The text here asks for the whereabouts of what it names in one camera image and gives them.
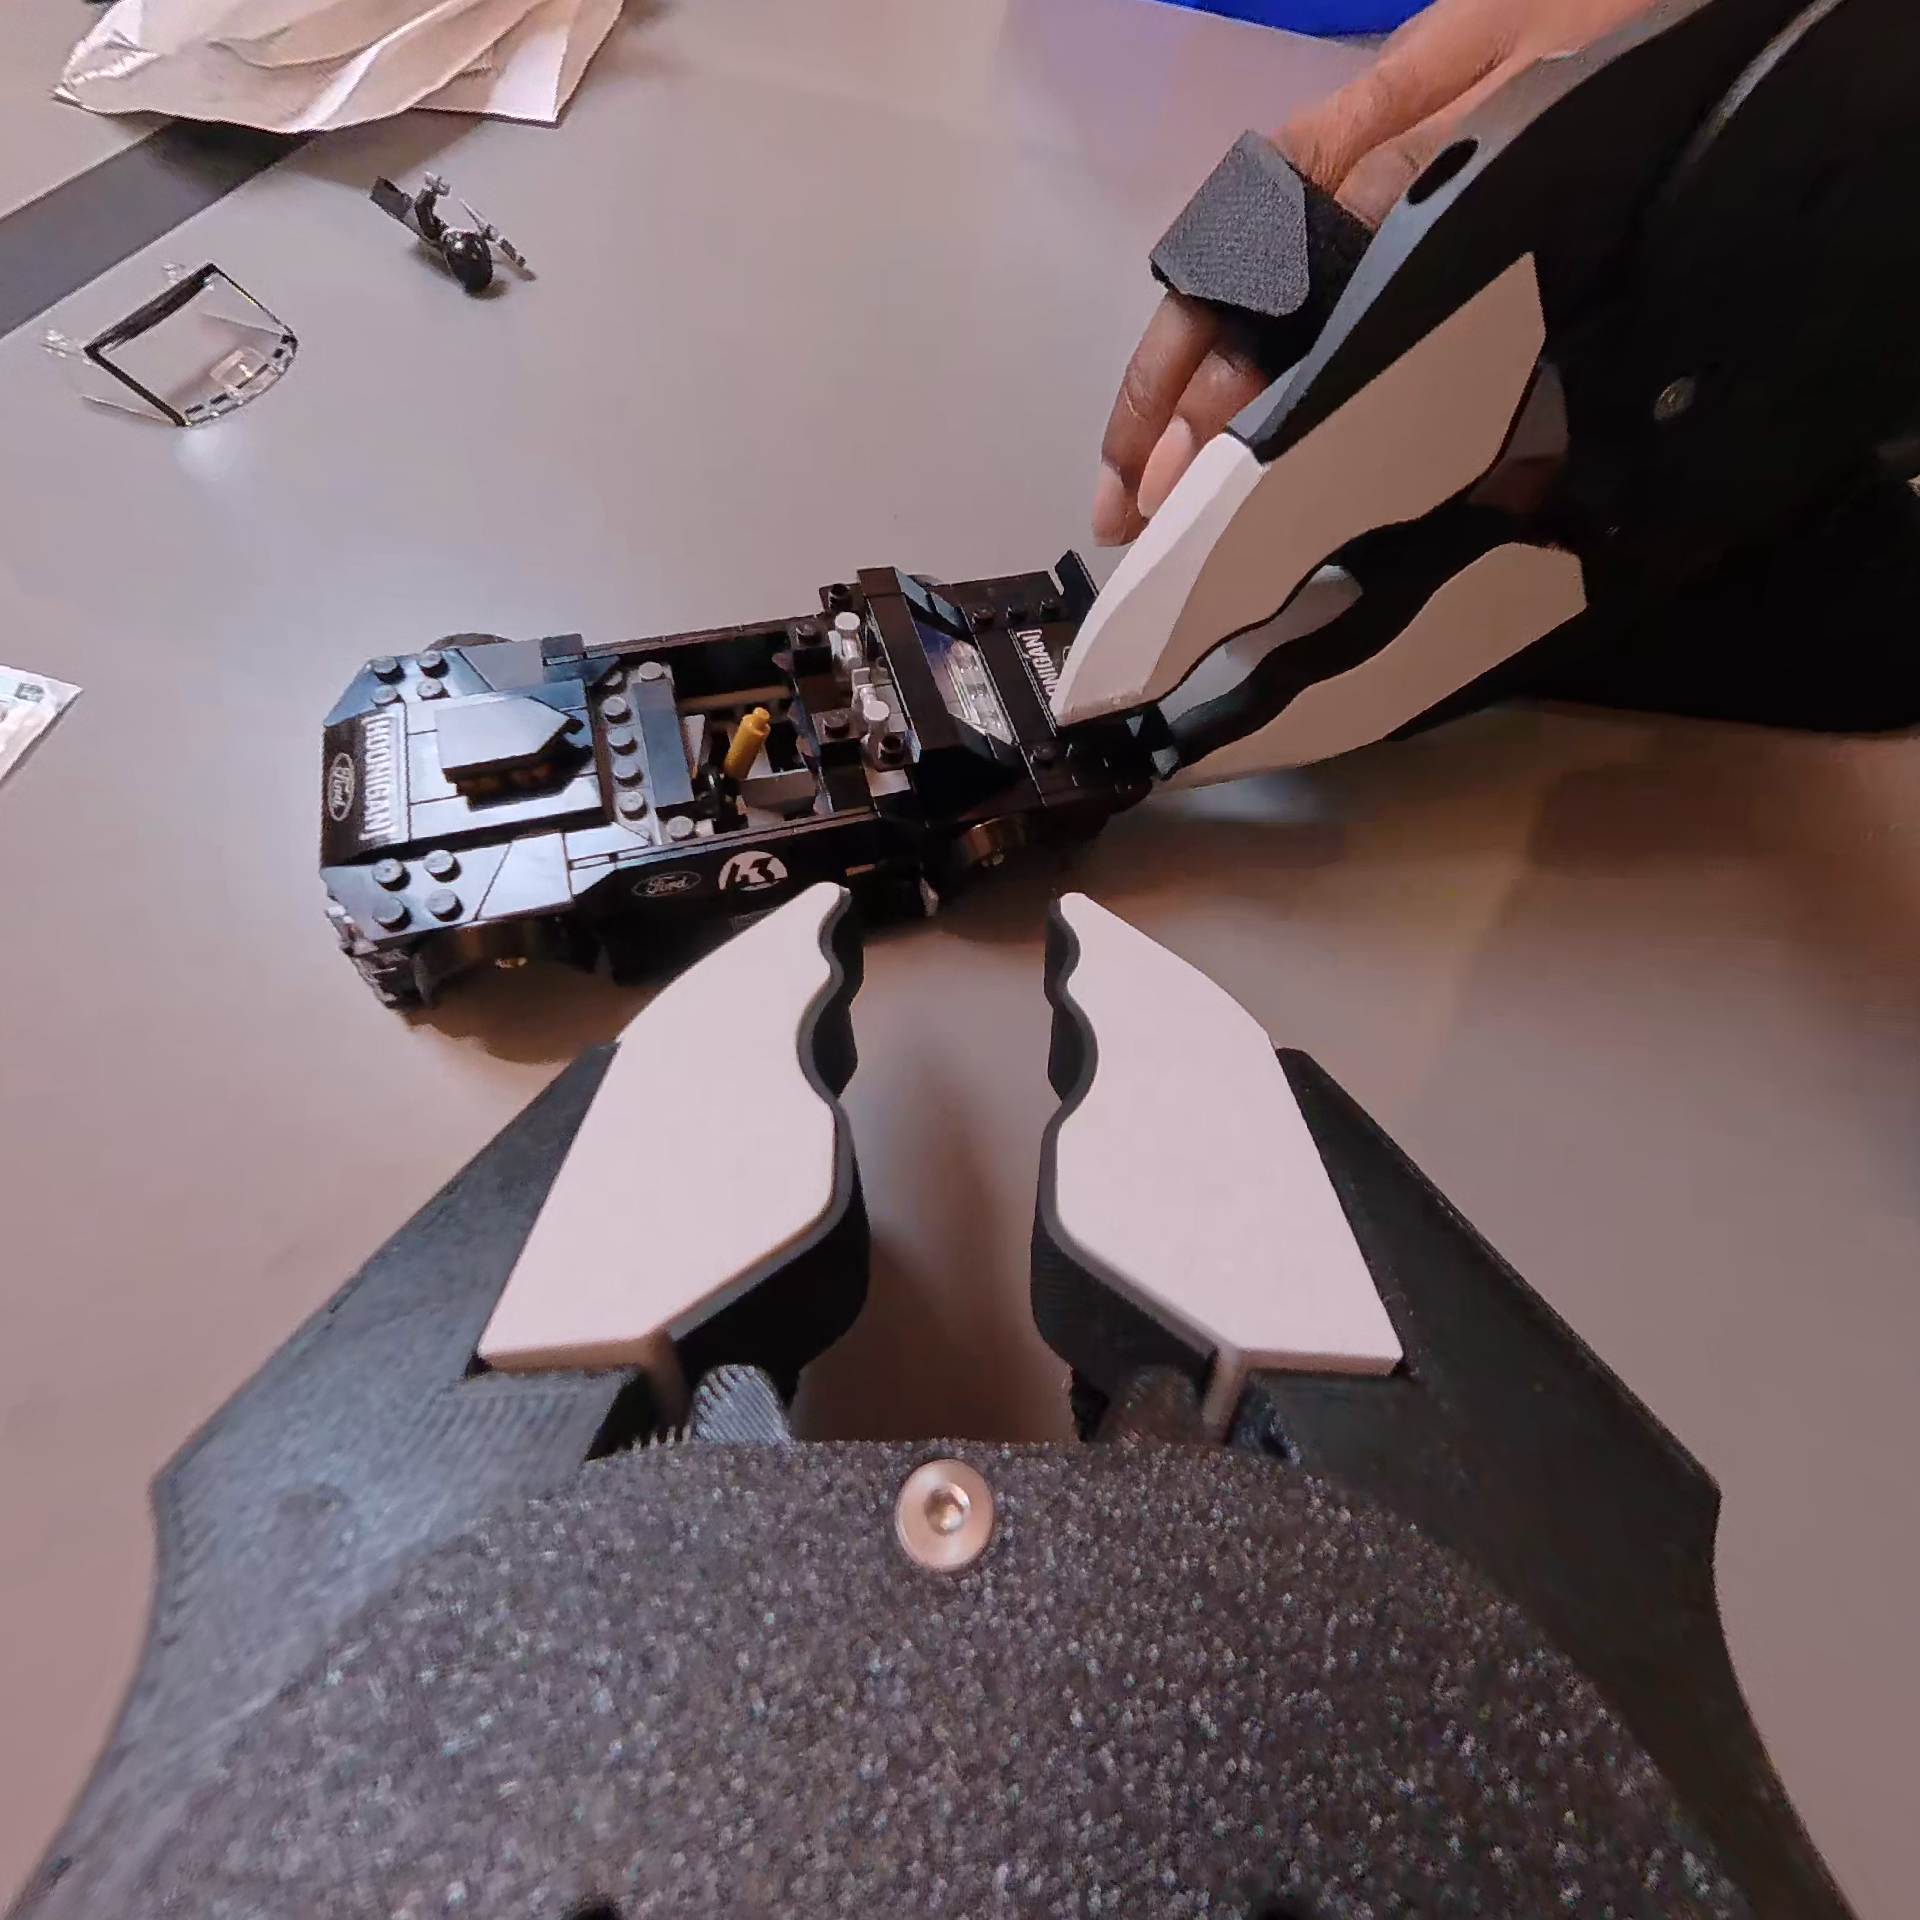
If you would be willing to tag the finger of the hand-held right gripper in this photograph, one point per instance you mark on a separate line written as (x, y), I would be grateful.
(1408, 671)
(1320, 497)

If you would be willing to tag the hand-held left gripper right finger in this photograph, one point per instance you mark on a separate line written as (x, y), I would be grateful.
(1216, 1172)

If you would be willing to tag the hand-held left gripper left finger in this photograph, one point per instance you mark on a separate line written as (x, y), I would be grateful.
(695, 1172)

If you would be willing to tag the black lego car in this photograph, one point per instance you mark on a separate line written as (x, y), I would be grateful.
(509, 778)

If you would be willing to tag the black lego axle assembly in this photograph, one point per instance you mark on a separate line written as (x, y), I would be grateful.
(449, 235)

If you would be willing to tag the clear lego windshield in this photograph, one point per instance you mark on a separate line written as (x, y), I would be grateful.
(198, 352)

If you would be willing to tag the blue storage bin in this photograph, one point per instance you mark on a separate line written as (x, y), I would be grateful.
(1309, 14)

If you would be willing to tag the sticker sheet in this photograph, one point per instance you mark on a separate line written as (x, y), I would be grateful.
(32, 716)

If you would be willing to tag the white paper bags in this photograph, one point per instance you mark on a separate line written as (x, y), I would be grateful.
(327, 50)

